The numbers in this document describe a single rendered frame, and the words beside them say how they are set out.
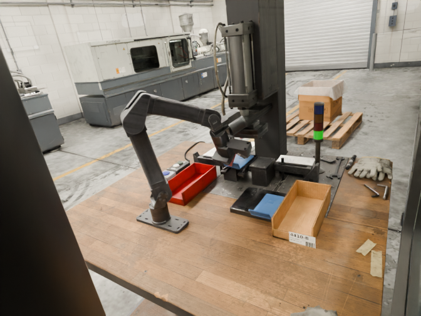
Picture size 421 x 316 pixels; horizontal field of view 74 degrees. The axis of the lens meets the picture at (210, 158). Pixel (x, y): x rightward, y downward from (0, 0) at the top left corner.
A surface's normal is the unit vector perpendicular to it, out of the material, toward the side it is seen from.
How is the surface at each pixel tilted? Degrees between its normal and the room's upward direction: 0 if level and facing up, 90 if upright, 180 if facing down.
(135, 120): 90
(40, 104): 90
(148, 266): 0
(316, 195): 90
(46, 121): 90
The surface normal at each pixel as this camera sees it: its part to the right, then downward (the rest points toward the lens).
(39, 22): 0.81, 0.14
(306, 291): -0.12, -0.91
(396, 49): -0.58, 0.39
